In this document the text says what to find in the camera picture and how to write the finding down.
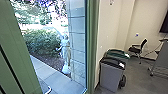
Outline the green lidded trash bin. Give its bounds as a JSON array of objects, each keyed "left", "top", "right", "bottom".
[{"left": 103, "top": 47, "right": 131, "bottom": 90}]

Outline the grey trash bin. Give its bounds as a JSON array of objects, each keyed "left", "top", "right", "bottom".
[{"left": 98, "top": 56, "right": 127, "bottom": 94}]

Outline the green framed glass door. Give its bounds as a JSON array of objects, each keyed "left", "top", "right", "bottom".
[{"left": 0, "top": 0, "right": 89, "bottom": 94}]

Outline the green garden bush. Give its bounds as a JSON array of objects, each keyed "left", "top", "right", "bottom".
[{"left": 22, "top": 27, "right": 63, "bottom": 58}]

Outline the black office chair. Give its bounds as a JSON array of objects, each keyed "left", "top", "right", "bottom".
[{"left": 127, "top": 37, "right": 149, "bottom": 65}]

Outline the grey board on stand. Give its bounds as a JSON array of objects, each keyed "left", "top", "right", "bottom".
[{"left": 147, "top": 37, "right": 168, "bottom": 80}]

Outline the white wall switch plate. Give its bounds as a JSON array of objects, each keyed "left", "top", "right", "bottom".
[{"left": 108, "top": 0, "right": 115, "bottom": 5}]

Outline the metal door handle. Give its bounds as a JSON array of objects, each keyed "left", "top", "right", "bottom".
[{"left": 42, "top": 84, "right": 54, "bottom": 94}]

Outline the large black wall screen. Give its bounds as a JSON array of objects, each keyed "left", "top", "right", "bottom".
[{"left": 158, "top": 17, "right": 168, "bottom": 34}]

